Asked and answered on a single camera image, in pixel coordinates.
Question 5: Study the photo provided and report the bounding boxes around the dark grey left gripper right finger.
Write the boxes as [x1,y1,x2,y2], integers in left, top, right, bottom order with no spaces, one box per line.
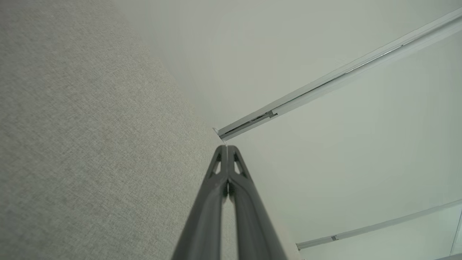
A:
[228,145,288,260]

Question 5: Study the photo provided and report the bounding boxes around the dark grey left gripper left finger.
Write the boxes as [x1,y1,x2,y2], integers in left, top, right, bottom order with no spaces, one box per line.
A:
[173,145,229,260]

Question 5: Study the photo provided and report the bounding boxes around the grey slim partition post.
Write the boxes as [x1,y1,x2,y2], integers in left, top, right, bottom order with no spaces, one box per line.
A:
[296,198,462,251]

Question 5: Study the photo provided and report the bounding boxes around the grey double partition post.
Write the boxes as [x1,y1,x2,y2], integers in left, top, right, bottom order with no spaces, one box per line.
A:
[216,7,462,142]

